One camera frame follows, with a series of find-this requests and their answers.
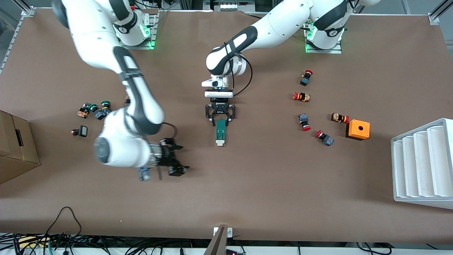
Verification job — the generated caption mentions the black curved cable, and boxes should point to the black curved cable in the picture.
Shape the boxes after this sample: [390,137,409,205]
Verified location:
[356,243,393,255]

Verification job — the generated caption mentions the white slotted tray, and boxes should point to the white slotted tray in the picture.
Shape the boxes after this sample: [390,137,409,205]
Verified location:
[391,118,453,210]

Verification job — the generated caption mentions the green load switch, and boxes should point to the green load switch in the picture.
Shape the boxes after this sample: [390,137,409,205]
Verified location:
[216,119,227,147]

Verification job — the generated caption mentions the aluminium frame profile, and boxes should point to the aluminium frame profile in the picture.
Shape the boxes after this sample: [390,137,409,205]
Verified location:
[0,0,36,73]
[428,0,453,25]

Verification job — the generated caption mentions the black looped cable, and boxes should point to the black looped cable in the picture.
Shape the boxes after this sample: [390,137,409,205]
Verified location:
[44,206,82,245]

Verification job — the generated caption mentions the aluminium camera mount post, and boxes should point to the aluminium camera mount post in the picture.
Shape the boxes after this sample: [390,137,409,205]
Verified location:
[203,227,228,255]

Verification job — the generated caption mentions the black cable bundle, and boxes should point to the black cable bundle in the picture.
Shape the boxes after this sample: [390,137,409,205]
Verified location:
[0,232,213,255]

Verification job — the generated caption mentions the brown cardboard box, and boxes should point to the brown cardboard box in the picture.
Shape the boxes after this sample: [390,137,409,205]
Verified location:
[0,110,40,185]

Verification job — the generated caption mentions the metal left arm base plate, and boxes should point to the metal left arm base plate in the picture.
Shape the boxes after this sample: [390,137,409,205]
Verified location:
[305,21,343,54]

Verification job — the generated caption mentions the white power strip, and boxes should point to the white power strip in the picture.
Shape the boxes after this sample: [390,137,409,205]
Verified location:
[203,0,255,12]

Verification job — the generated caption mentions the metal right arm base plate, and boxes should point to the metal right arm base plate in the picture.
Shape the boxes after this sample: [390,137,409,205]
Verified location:
[119,11,158,50]

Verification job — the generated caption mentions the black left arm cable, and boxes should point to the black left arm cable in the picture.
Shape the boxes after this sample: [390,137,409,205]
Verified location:
[224,42,253,97]

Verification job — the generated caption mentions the orange button enclosure box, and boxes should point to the orange button enclosure box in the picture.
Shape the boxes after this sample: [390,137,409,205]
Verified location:
[345,119,371,141]

